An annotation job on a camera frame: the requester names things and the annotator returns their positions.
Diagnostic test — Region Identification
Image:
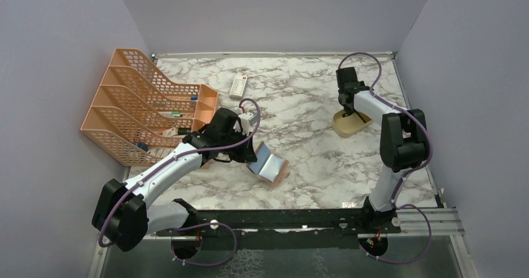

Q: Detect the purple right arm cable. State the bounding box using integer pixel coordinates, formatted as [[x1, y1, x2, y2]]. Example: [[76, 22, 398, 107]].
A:
[[337, 52, 434, 264]]

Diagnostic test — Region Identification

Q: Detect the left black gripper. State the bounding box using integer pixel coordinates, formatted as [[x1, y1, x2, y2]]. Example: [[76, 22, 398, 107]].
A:
[[220, 128, 258, 163]]

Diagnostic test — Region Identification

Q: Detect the tan leather card holder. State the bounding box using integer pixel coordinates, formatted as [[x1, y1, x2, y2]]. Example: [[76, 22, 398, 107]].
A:
[[246, 141, 290, 186]]

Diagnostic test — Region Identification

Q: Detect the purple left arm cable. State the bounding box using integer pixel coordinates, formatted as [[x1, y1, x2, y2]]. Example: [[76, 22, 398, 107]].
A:
[[97, 98, 262, 249]]

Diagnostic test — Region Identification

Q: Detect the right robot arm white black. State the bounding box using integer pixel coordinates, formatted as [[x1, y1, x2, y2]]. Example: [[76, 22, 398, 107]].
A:
[[336, 67, 430, 232]]

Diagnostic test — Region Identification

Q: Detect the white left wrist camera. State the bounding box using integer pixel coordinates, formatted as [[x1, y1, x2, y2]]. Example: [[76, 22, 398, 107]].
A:
[[239, 112, 257, 136]]

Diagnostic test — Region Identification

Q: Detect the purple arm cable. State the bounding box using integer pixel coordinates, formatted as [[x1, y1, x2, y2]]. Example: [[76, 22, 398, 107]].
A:
[[337, 52, 434, 264], [97, 98, 262, 249]]

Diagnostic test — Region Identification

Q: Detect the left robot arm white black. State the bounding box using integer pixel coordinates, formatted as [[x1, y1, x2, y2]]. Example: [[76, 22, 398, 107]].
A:
[[92, 108, 261, 252]]

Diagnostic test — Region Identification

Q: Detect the white red small box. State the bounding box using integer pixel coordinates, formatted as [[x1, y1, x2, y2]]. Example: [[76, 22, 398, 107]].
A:
[[228, 75, 248, 100]]

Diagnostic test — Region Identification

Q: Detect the orange plastic file rack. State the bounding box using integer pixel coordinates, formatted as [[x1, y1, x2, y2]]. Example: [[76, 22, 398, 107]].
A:
[[80, 48, 219, 166]]

